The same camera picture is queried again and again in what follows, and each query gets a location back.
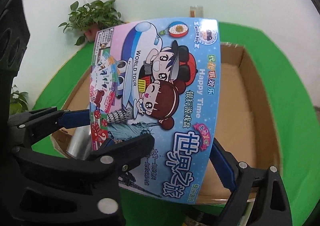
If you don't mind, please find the potted green plant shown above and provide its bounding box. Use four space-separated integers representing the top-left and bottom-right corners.
59 0 124 46

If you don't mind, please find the brown cardboard box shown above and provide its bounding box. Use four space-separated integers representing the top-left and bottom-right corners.
49 42 282 204

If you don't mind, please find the near green leafy plant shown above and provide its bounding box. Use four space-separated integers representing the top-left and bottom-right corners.
9 85 29 115

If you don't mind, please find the cartoon board game box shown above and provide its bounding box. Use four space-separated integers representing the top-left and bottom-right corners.
89 18 221 204

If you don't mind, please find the small glass jar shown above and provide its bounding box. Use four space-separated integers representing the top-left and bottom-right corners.
189 5 204 18

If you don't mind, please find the green table cloth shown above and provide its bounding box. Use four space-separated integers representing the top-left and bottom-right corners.
33 22 319 225

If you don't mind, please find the silver metal tin can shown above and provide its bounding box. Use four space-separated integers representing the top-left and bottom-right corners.
66 126 93 160

